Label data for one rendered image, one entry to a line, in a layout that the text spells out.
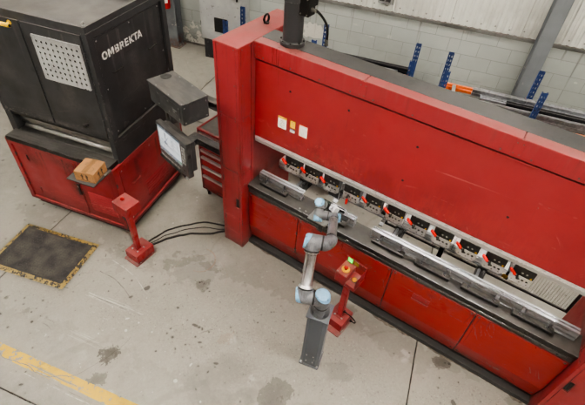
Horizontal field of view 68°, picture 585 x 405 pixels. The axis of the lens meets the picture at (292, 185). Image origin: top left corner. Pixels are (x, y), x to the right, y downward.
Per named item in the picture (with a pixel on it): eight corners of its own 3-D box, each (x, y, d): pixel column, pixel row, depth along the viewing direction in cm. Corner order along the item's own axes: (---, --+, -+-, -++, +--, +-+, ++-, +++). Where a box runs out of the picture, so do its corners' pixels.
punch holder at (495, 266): (480, 265, 329) (487, 251, 318) (482, 258, 335) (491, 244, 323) (500, 274, 324) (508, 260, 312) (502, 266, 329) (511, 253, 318)
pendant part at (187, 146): (160, 153, 392) (154, 120, 368) (172, 148, 399) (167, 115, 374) (189, 178, 370) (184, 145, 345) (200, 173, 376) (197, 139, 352)
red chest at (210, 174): (202, 195, 532) (195, 128, 465) (229, 173, 564) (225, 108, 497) (234, 212, 513) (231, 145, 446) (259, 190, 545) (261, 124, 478)
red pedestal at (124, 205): (124, 258, 456) (106, 202, 400) (143, 243, 472) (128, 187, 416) (137, 267, 449) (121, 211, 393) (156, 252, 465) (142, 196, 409)
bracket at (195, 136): (178, 148, 415) (177, 143, 410) (195, 137, 430) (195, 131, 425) (209, 165, 400) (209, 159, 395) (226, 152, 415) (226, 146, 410)
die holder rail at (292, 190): (258, 179, 429) (258, 172, 423) (262, 176, 433) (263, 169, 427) (301, 201, 411) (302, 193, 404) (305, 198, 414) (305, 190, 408)
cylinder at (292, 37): (274, 43, 331) (276, -22, 300) (292, 33, 347) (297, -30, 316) (311, 57, 319) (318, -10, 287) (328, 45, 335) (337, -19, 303)
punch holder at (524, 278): (507, 278, 322) (515, 264, 311) (509, 270, 327) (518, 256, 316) (527, 288, 316) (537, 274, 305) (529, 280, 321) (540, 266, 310)
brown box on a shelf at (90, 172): (66, 178, 398) (62, 168, 389) (85, 162, 416) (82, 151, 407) (93, 188, 391) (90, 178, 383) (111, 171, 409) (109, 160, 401)
